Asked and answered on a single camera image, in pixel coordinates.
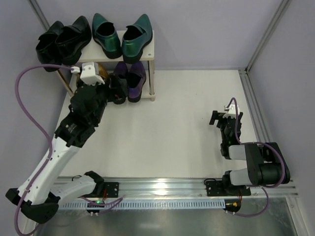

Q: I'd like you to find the right aluminium frame post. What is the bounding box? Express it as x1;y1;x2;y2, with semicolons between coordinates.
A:
245;0;292;73

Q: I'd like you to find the right aluminium side rail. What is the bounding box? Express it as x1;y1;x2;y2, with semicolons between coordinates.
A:
238;69;271;142

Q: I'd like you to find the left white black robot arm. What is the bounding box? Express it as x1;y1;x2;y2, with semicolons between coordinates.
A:
5;76;119;224

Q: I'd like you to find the purple loafer shoe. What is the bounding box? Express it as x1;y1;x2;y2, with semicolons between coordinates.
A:
126;61;146;103
112;61;128;104

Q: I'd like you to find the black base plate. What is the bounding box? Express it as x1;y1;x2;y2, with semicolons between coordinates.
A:
204;178;251;197
97;182;119;199

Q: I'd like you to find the aluminium frame post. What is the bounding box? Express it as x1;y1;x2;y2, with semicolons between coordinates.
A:
245;0;292;73
28;0;50;30

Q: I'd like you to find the gold loafer shoe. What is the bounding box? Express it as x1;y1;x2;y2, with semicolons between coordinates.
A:
97;63;110;84

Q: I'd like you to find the white two-tier shoe shelf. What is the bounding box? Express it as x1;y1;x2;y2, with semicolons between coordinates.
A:
55;29;157;104

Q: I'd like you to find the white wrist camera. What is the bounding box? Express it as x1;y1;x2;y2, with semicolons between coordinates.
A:
70;62;105;86
223;104;238;118

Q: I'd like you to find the green loafer shoe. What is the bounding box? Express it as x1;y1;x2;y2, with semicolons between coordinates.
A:
92;13;122;59
121;14;153;64

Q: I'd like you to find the left aluminium frame post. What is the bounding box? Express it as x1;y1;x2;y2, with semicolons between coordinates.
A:
28;0;50;30

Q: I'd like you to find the grey slotted cable duct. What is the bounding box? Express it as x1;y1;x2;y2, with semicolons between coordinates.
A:
60;199;225;210

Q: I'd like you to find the black loafer shoe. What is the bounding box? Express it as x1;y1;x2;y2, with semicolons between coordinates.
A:
35;21;64;65
56;16;92;66

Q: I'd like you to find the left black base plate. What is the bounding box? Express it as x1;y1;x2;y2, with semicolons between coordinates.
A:
97;182;119;199

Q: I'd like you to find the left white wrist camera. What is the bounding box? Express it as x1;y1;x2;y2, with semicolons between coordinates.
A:
70;62;105;86

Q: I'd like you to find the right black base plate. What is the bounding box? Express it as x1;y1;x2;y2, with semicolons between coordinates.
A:
204;178;251;197

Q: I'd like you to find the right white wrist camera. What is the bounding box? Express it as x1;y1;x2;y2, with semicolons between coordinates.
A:
223;104;238;118

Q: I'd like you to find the aluminium mounting rail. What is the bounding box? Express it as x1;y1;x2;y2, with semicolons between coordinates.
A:
49;177;299;200

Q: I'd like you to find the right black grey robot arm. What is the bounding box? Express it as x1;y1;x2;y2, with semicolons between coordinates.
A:
204;111;291;196

